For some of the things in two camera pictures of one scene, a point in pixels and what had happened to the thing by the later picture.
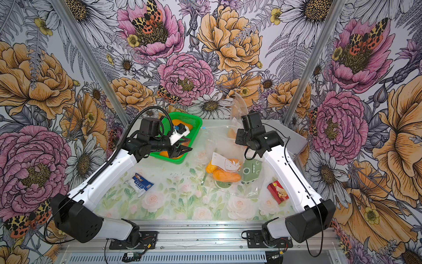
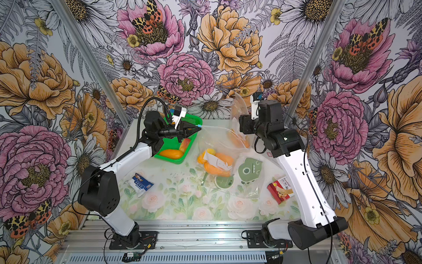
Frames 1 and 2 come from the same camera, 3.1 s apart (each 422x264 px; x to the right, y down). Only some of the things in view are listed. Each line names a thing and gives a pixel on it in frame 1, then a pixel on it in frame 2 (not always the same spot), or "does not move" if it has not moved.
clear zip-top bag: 222,164 does not move
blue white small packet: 139,184 does not move
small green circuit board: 132,254 does not move
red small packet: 276,190 does not move
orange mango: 210,168 to 200,157
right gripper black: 239,137 to 244,122
